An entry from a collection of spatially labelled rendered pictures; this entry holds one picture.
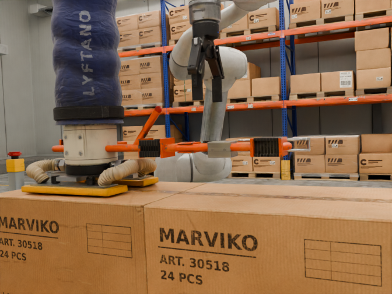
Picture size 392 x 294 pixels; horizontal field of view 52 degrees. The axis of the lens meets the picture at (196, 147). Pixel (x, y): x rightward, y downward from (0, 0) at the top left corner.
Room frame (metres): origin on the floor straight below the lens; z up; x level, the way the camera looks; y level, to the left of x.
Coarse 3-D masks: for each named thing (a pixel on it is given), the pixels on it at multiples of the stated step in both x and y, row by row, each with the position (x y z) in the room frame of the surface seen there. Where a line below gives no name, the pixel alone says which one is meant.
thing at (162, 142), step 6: (144, 138) 1.23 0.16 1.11; (150, 138) 1.27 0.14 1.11; (162, 138) 1.18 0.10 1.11; (168, 138) 1.21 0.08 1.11; (138, 144) 1.21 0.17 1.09; (144, 144) 1.19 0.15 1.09; (150, 144) 1.18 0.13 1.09; (156, 144) 1.17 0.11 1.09; (162, 144) 1.18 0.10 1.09; (138, 150) 1.21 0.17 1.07; (144, 150) 1.20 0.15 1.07; (150, 150) 1.19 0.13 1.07; (156, 150) 1.18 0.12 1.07; (162, 150) 1.18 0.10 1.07; (138, 156) 1.21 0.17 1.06; (144, 156) 1.19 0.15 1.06; (150, 156) 1.18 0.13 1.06; (156, 156) 1.17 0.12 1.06; (162, 156) 1.18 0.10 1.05; (168, 156) 1.21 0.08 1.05
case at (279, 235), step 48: (192, 192) 1.18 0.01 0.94; (240, 192) 1.15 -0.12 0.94; (288, 192) 1.12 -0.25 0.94; (336, 192) 1.09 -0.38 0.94; (384, 192) 1.06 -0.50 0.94; (192, 240) 0.96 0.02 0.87; (240, 240) 0.90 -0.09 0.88; (288, 240) 0.86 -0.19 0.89; (336, 240) 0.81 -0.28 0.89; (384, 240) 0.78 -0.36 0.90; (192, 288) 0.96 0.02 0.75; (240, 288) 0.90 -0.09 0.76; (288, 288) 0.86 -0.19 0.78; (336, 288) 0.81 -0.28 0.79; (384, 288) 0.78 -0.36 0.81
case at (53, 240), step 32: (32, 192) 1.31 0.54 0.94; (128, 192) 1.23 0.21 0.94; (160, 192) 1.21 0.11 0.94; (0, 224) 1.26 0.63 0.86; (32, 224) 1.20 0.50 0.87; (64, 224) 1.14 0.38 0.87; (96, 224) 1.09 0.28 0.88; (128, 224) 1.04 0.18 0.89; (0, 256) 1.26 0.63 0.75; (32, 256) 1.20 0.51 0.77; (64, 256) 1.14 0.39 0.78; (96, 256) 1.09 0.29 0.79; (128, 256) 1.05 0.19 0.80; (0, 288) 1.26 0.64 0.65; (32, 288) 1.20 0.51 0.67; (64, 288) 1.15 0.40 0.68; (96, 288) 1.10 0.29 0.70; (128, 288) 1.05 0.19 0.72
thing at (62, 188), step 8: (56, 176) 1.27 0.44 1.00; (88, 176) 1.22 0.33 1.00; (32, 184) 1.27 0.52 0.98; (40, 184) 1.26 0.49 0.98; (48, 184) 1.25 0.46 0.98; (56, 184) 1.24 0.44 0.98; (64, 184) 1.24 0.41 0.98; (72, 184) 1.23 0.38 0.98; (80, 184) 1.22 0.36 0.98; (88, 184) 1.21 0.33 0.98; (96, 184) 1.21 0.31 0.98; (112, 184) 1.20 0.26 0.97; (40, 192) 1.24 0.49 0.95; (48, 192) 1.22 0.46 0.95; (56, 192) 1.21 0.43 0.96; (64, 192) 1.20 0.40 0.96; (72, 192) 1.18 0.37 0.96; (80, 192) 1.17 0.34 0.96; (88, 192) 1.16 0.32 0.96; (96, 192) 1.15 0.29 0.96; (104, 192) 1.14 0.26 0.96; (112, 192) 1.15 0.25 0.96; (120, 192) 1.19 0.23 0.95
